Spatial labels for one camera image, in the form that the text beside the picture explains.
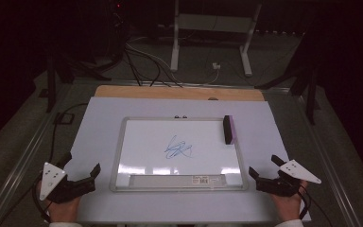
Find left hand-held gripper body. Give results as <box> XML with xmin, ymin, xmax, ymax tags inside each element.
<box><xmin>39</xmin><ymin>162</ymin><xmax>96</xmax><ymax>204</ymax></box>

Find black square floor outlet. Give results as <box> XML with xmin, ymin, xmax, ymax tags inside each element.
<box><xmin>52</xmin><ymin>112</ymin><xmax>76</xmax><ymax>126</ymax></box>

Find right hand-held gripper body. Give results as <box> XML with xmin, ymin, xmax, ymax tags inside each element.
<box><xmin>255</xmin><ymin>159</ymin><xmax>322</xmax><ymax>199</ymax></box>

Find silver framed whiteboard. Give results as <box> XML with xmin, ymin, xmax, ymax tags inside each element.
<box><xmin>109</xmin><ymin>116</ymin><xmax>250</xmax><ymax>193</ymax></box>

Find white metal stand frame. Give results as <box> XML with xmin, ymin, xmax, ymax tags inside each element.
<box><xmin>169</xmin><ymin>0</ymin><xmax>263</xmax><ymax>78</ymax></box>

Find black tripod stand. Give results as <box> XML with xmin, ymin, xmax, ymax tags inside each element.
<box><xmin>44</xmin><ymin>46</ymin><xmax>112</xmax><ymax>114</ymax></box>
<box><xmin>254</xmin><ymin>46</ymin><xmax>322</xmax><ymax>126</ymax></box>

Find dark equipment rack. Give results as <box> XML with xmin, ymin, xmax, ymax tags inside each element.
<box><xmin>105</xmin><ymin>0</ymin><xmax>130</xmax><ymax>65</ymax></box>

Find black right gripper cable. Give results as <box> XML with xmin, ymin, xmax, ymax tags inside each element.
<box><xmin>297</xmin><ymin>184</ymin><xmax>335</xmax><ymax>227</ymax></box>

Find metal floor rail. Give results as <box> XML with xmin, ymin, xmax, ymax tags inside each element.
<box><xmin>0</xmin><ymin>82</ymin><xmax>75</xmax><ymax>227</ymax></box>
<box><xmin>291</xmin><ymin>89</ymin><xmax>363</xmax><ymax>227</ymax></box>

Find white floor cable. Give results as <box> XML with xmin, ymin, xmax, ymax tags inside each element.
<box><xmin>125</xmin><ymin>40</ymin><xmax>220</xmax><ymax>86</ymax></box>

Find person's right hand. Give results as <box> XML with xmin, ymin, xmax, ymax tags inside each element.
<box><xmin>270</xmin><ymin>180</ymin><xmax>309</xmax><ymax>223</ymax></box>

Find wooden table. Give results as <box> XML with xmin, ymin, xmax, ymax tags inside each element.
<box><xmin>94</xmin><ymin>84</ymin><xmax>266</xmax><ymax>102</ymax></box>

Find person's left hand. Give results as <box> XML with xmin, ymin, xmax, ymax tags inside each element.
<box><xmin>36</xmin><ymin>181</ymin><xmax>83</xmax><ymax>224</ymax></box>

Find white table mat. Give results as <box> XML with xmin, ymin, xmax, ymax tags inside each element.
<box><xmin>70</xmin><ymin>96</ymin><xmax>312</xmax><ymax>225</ymax></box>

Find purple and black whiteboard eraser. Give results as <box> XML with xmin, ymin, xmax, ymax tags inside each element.
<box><xmin>222</xmin><ymin>114</ymin><xmax>237</xmax><ymax>146</ymax></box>

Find black floor cables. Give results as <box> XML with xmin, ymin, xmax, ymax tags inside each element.
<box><xmin>123</xmin><ymin>46</ymin><xmax>183</xmax><ymax>88</ymax></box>

